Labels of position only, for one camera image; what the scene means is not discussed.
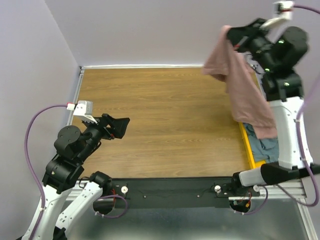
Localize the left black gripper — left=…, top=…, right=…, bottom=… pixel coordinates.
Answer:
left=77, top=112, right=131, bottom=163

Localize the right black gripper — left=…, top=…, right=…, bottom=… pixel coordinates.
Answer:
left=223, top=17, right=278, bottom=73

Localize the pink t shirt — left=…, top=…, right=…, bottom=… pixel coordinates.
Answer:
left=202, top=25, right=278, bottom=139

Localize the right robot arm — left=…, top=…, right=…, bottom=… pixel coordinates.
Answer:
left=226, top=18, right=320, bottom=196

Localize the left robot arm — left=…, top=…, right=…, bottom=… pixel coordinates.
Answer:
left=21, top=113, right=130, bottom=240

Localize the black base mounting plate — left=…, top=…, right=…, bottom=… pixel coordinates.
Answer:
left=93, top=176, right=261, bottom=213

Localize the blue t shirt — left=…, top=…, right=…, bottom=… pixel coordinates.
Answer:
left=243, top=123, right=279, bottom=163

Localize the yellow plastic bin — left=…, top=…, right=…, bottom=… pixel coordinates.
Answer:
left=238, top=122, right=266, bottom=169

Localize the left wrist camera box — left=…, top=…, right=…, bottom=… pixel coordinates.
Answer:
left=73, top=100, right=96, bottom=123

